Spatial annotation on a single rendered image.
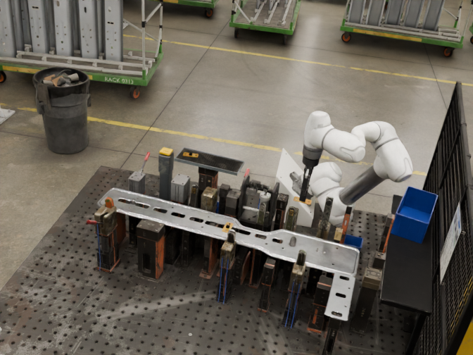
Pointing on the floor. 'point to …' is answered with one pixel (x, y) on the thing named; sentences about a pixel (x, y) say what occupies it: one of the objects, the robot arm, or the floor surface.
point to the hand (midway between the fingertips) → (303, 193)
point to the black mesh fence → (461, 144)
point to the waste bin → (63, 107)
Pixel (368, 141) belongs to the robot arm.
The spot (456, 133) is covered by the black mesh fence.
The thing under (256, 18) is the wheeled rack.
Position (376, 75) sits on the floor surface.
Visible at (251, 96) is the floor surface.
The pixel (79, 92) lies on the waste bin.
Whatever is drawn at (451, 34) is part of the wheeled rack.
